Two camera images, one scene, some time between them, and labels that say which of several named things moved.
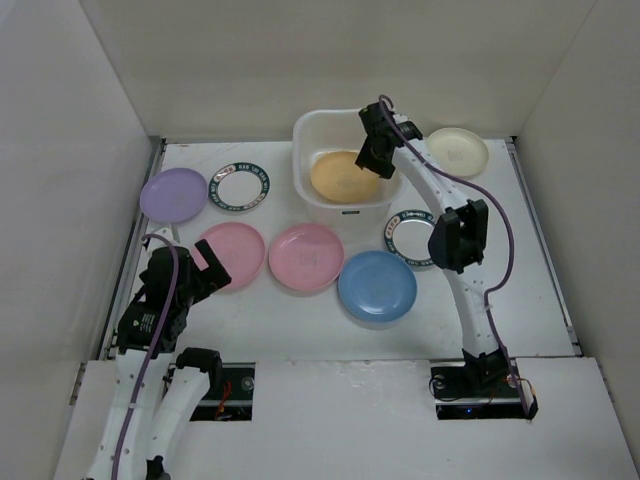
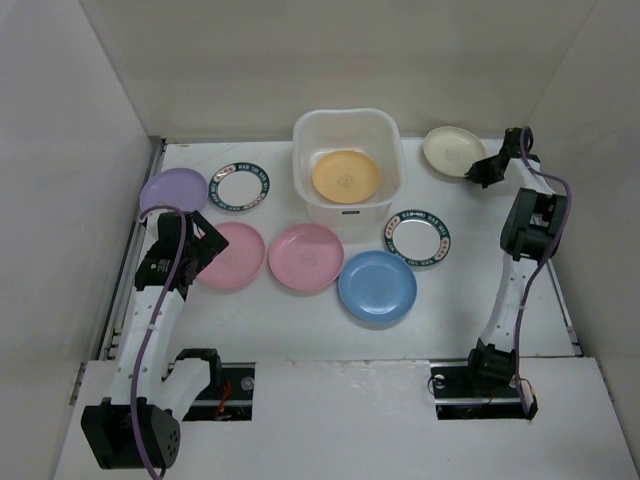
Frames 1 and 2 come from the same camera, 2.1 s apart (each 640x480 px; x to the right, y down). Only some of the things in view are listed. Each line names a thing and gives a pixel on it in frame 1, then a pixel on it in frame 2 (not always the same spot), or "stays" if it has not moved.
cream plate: (457, 151) stays
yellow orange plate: (338, 178) stays
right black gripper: (376, 148) → (498, 163)
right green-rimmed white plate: (407, 236) stays
